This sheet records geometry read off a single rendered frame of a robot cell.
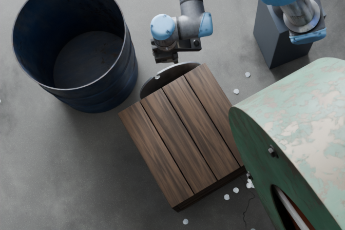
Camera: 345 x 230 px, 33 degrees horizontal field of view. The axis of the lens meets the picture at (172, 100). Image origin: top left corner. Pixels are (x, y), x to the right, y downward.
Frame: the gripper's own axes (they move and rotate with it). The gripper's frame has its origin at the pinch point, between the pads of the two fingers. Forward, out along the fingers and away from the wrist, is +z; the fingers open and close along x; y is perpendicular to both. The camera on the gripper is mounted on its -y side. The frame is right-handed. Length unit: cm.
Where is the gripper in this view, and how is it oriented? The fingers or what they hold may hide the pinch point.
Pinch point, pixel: (176, 57)
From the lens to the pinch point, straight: 215.9
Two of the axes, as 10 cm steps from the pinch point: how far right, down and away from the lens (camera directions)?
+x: 1.7, 9.5, -2.4
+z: 0.8, 2.3, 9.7
